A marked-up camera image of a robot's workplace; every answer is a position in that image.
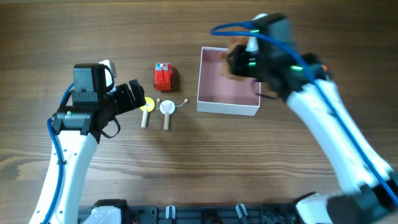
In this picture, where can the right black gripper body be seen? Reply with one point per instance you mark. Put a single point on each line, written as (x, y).
(235, 62)

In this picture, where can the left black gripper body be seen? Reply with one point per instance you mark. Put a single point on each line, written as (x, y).
(120, 99)

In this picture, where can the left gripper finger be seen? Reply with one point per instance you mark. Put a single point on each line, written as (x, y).
(139, 100)
(136, 88)

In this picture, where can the white wooden rattle drum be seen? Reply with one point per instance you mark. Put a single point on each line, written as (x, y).
(167, 107)

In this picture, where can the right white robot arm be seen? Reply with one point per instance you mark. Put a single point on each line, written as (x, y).
(305, 84)

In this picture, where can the red toy car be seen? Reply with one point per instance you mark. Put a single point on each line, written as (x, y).
(163, 76)

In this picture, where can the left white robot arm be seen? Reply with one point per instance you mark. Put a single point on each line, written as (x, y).
(87, 106)

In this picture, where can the pink box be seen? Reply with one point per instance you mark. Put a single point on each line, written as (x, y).
(218, 94)

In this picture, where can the yellow wooden rattle drum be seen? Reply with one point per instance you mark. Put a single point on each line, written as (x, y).
(146, 109)

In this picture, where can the brown plush toy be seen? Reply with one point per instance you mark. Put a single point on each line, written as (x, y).
(225, 68)

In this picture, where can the black mounting rail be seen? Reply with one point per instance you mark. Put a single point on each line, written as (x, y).
(270, 213)

